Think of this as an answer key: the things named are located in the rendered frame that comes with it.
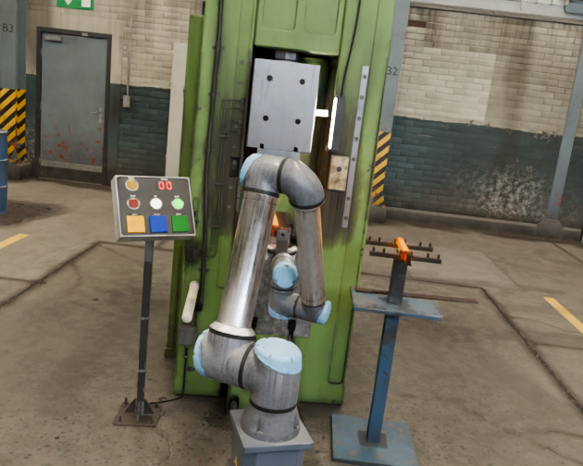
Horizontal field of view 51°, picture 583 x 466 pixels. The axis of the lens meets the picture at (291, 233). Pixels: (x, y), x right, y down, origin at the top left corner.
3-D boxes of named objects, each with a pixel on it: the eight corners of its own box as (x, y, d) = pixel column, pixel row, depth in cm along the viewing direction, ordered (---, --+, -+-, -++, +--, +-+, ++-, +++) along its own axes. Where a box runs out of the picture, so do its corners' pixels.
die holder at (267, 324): (309, 337, 301) (320, 251, 291) (232, 332, 297) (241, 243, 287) (299, 299, 355) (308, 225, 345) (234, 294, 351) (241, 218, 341)
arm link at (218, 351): (233, 393, 186) (284, 153, 187) (184, 377, 192) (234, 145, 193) (254, 386, 200) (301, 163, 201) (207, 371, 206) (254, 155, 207)
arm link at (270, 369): (286, 415, 182) (292, 361, 178) (235, 398, 188) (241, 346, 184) (304, 394, 195) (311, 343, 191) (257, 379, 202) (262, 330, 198)
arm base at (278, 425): (307, 440, 188) (311, 410, 185) (247, 445, 182) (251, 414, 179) (290, 409, 205) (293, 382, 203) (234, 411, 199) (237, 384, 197)
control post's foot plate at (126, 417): (157, 428, 292) (158, 410, 290) (110, 425, 290) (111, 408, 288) (163, 405, 313) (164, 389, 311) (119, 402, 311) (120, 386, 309)
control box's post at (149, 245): (142, 417, 300) (155, 202, 276) (134, 417, 300) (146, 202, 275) (143, 413, 304) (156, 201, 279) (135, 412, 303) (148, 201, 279)
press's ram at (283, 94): (328, 155, 287) (339, 67, 278) (246, 146, 283) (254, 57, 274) (317, 146, 327) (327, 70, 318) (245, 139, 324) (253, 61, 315)
